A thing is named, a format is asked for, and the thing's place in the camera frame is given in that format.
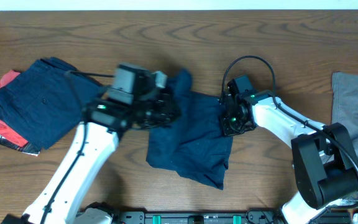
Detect navy blue shorts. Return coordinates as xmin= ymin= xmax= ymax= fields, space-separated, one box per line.
xmin=146 ymin=69 xmax=233 ymax=190

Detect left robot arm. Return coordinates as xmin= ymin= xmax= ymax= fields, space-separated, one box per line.
xmin=3 ymin=63 xmax=180 ymax=224

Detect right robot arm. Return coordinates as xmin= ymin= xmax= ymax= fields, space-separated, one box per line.
xmin=219 ymin=88 xmax=358 ymax=223

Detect folded navy shorts on stack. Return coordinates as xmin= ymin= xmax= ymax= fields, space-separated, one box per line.
xmin=0 ymin=57 xmax=101 ymax=149

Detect folded black printed garment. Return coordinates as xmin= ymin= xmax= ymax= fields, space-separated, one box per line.
xmin=0 ymin=135 xmax=41 ymax=156

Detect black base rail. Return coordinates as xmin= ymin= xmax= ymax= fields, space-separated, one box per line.
xmin=112 ymin=209 xmax=285 ymax=224

